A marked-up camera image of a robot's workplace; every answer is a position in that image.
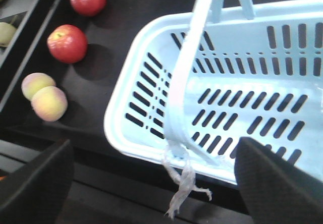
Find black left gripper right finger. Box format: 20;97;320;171
234;137;322;223

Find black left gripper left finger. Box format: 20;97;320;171
1;140;74;223

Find light blue plastic basket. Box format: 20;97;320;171
104;0;322;184

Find black wooden produce stand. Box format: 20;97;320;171
1;0;291;223

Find pink green peach front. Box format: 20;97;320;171
31;86;68;122

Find pink green peach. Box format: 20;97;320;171
31;86;68;122
21;72;56;101

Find white plastic tie strip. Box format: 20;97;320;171
161;146;212;220

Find pink green peach back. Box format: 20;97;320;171
21;72;56;101

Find red apple by peaches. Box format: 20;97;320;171
47;24;88;64

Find pale green pears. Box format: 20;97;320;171
0;22;17;47

